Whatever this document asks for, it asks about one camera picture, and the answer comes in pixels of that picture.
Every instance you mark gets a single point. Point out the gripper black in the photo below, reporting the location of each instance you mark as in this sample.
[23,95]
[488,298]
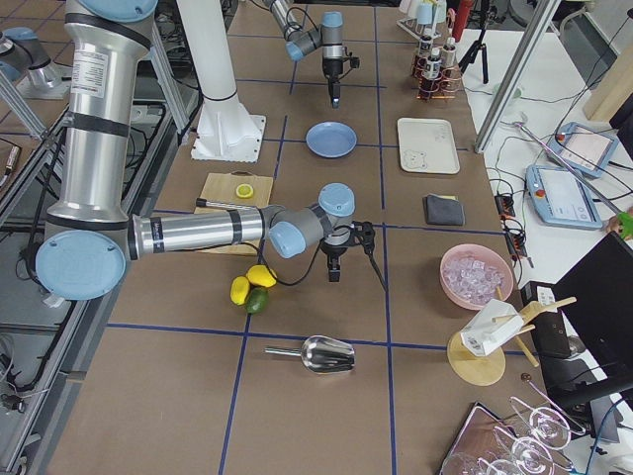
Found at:
[331,69]
[332,255]

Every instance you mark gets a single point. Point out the blue plate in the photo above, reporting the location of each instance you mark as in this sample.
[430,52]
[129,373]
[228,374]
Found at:
[331,139]

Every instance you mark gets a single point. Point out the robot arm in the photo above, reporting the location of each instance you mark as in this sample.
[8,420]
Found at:
[89,239]
[327,36]

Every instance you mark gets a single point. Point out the yellow lemon large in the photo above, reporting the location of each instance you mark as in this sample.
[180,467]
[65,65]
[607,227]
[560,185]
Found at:
[259,275]

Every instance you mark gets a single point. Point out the green lime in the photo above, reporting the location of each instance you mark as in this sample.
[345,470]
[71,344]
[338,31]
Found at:
[257,300]

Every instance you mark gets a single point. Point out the steel ice scoop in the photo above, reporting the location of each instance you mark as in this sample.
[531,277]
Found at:
[321,354]

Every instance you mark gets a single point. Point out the yellow lemon small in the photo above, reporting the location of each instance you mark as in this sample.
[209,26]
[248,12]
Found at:
[239,290]

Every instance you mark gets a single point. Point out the cream bear tray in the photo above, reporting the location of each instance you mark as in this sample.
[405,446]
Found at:
[427,146]

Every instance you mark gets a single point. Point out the dark tea bottle right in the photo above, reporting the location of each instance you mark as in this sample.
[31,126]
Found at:
[432,65]

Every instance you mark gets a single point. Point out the dark tea bottle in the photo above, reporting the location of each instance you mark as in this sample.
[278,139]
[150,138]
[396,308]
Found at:
[425,46]
[448,53]
[432,65]

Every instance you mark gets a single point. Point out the dark tea bottle left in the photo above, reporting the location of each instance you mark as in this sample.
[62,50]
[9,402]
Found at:
[425,46]

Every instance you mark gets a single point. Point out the lemon half slice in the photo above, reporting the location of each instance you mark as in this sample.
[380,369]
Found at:
[244,191]

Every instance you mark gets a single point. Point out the dark tea bottle rear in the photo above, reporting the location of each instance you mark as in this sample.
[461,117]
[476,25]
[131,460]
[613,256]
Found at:
[448,53]

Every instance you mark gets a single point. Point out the grey folded cloth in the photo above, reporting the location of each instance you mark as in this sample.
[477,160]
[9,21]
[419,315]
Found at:
[443,211]

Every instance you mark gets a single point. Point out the pink bowl of ice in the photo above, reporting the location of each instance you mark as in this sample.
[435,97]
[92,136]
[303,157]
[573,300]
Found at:
[471,275]

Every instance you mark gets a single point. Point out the white paper carton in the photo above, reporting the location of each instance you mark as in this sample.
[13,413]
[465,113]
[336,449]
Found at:
[493,325]

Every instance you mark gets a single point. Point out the round wooden stand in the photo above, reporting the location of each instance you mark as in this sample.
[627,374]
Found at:
[487,370]

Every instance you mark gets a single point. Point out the teach pendant near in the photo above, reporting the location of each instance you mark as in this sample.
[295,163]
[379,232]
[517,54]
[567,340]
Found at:
[559,199]

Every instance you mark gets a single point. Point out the teach pendant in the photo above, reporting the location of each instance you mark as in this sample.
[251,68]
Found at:
[559,199]
[587,150]

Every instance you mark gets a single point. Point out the teach pendant far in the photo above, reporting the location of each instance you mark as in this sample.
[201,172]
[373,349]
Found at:
[587,150]

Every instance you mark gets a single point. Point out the black monitor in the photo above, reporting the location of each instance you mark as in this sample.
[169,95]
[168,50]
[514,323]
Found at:
[602,318]

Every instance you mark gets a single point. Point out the wine glass lower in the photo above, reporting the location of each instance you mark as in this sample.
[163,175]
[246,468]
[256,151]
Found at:
[529,455]

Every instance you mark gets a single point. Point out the wine glass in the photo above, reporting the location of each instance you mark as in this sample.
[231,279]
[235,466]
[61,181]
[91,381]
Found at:
[547,425]
[529,455]

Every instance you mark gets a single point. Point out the wine glass upper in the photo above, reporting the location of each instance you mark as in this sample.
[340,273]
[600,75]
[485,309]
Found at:
[547,425]

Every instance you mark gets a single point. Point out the copper wire bottle rack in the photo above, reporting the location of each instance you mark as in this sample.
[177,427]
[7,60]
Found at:
[445,87]

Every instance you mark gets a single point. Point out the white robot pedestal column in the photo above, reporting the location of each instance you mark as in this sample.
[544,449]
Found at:
[226,130]

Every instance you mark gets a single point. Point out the steel knife handle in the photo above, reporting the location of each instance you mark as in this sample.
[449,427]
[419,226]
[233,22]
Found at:
[204,203]

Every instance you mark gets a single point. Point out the aluminium frame post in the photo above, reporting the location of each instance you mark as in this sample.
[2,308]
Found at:
[530,39]

